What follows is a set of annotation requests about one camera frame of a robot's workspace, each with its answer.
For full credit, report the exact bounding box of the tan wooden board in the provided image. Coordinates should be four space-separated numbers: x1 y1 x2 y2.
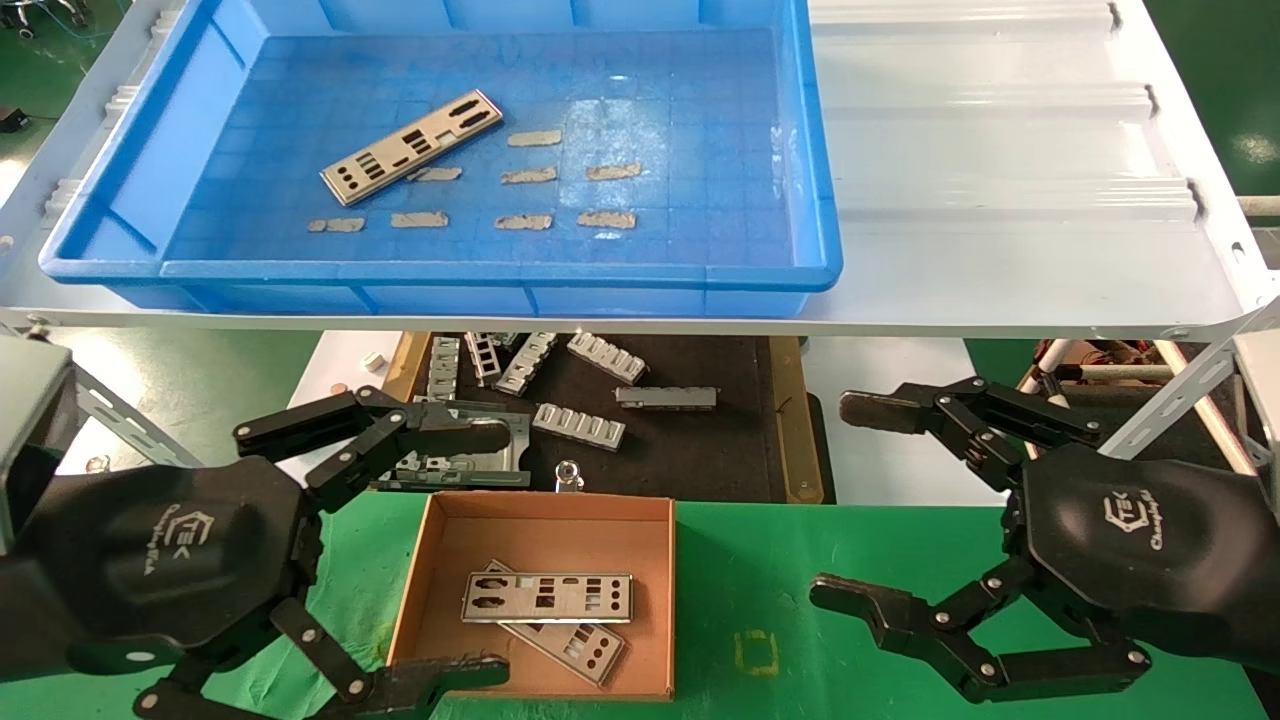
383 333 827 506

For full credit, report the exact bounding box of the shallow brown cardboard box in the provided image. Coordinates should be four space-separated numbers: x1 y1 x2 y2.
386 490 677 701

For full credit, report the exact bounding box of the green table cloth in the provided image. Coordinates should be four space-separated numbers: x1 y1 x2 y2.
0 490 1280 720

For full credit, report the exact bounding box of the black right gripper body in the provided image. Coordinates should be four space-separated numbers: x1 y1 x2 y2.
1020 443 1280 676

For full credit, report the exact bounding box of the chair caster base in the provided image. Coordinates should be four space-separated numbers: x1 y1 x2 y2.
0 0 101 41

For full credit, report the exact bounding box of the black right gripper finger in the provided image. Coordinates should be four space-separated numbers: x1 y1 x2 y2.
838 376 1103 493
808 555 1153 704

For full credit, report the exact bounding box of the white metal shelf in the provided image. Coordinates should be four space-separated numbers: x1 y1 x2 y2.
0 0 1280 341

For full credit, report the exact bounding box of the large grey metal frame plate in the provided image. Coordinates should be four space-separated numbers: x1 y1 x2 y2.
375 398 533 491

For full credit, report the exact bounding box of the grey slotted metal bracket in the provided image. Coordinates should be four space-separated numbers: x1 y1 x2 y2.
533 403 627 451
428 337 461 401
465 333 501 386
497 333 559 396
567 333 648 385

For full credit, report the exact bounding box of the black rubber mat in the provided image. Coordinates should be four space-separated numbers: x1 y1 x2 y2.
405 335 791 501

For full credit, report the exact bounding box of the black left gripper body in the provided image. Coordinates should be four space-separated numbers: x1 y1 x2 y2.
0 455 326 681

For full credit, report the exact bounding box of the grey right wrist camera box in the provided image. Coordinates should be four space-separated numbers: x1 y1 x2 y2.
1233 330 1280 486

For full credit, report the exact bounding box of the grey metal bar bracket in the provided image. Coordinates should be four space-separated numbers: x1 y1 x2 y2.
615 386 719 411

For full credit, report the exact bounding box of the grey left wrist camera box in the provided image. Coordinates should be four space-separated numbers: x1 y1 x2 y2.
0 335 79 556

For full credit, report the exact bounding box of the blue plastic tray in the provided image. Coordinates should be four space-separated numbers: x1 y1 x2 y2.
40 0 843 319

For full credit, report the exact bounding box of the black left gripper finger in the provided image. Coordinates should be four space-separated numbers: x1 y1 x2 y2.
233 385 514 516
133 597 511 720

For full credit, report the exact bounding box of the silver I/O shield plate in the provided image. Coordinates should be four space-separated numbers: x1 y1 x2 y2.
461 572 634 624
320 89 504 207
483 559 628 689

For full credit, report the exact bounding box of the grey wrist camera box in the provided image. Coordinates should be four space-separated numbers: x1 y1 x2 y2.
1233 330 1280 486
0 335 79 556

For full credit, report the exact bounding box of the white pipe frame cart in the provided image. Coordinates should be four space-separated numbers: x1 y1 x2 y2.
1015 338 1280 481

